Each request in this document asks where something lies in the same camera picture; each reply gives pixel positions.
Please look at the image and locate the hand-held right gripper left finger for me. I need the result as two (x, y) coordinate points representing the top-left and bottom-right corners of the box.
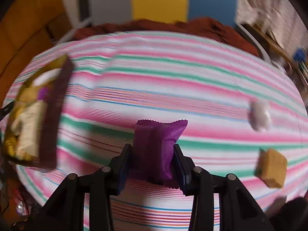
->
(31, 143), (133, 231)

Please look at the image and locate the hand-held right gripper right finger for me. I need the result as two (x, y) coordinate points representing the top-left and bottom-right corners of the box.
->
(173, 144), (275, 231)

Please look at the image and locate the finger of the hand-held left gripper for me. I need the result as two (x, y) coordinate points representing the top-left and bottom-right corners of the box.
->
(0, 102), (15, 121)

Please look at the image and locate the purple snack packet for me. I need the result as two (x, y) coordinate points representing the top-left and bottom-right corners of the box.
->
(134, 119), (188, 189)
(38, 87), (50, 101)

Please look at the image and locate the gold tin box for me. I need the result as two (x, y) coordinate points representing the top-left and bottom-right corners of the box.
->
(1, 54), (74, 172)

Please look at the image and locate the wooden wardrobe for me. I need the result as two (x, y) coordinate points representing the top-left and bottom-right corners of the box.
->
(0, 0), (73, 82)

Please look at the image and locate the large yellow sponge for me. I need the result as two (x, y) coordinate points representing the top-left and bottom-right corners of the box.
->
(254, 148), (288, 189)

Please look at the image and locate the white plastic bag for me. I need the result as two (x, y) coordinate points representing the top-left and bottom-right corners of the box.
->
(249, 99), (272, 132)

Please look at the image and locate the red-brown cloth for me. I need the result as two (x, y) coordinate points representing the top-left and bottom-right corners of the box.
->
(73, 17), (261, 57)

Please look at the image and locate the wooden desk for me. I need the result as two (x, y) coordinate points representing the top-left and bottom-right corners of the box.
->
(250, 24), (296, 63)

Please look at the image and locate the blue folding chair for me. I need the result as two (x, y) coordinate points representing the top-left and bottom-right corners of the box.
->
(294, 47), (307, 62)

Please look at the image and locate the grey yellow blue chair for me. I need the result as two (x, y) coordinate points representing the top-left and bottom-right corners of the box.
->
(56, 0), (272, 63)

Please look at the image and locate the patterned beige curtain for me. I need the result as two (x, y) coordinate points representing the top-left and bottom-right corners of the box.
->
(234, 0), (304, 41)

